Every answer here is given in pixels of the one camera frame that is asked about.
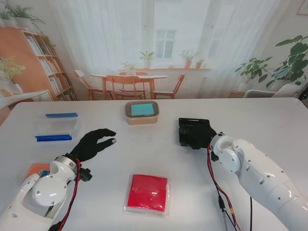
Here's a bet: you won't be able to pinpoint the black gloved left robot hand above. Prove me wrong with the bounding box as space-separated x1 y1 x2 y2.
69 128 117 162

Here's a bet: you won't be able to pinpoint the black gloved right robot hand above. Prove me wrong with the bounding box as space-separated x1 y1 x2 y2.
178 121 218 150

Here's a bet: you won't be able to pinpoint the brown paper food container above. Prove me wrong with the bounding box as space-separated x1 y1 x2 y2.
125 101 160 126

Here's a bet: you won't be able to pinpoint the clear lid with teal label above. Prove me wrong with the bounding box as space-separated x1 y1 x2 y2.
125 101 160 118

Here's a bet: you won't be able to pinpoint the red container lid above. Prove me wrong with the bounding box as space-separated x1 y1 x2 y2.
122 173 172 218

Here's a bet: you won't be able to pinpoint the clear container with blue clips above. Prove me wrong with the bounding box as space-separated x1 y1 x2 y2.
35 112 82 143

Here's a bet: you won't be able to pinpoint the clear lid with orange label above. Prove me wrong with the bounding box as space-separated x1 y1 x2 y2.
18 162 51 183

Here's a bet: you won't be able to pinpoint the black equipment piece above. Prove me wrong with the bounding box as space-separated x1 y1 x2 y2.
297 83 308 102

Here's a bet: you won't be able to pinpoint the printed room scene backdrop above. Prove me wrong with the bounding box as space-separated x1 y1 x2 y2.
0 0 308 127

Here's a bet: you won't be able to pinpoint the right arm red black cable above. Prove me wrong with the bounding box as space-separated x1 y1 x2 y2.
206 143 253 231

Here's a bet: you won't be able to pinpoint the arm red black cable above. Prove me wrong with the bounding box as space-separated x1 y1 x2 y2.
48 157 93 231
206 143 253 231

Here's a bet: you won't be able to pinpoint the left arm red black cable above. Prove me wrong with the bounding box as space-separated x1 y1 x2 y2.
48 157 93 231

